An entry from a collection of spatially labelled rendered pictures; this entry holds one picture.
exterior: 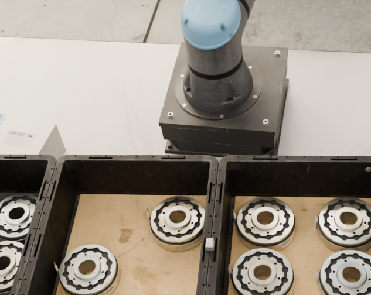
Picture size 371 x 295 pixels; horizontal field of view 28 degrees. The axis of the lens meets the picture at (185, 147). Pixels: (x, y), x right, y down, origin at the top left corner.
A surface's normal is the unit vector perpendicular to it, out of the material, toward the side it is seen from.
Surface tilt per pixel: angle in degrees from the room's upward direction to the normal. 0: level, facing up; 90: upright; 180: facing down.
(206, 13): 10
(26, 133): 0
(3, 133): 0
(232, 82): 75
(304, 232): 0
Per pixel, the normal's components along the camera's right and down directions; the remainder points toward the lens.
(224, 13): -0.15, -0.51
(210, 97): -0.23, 0.55
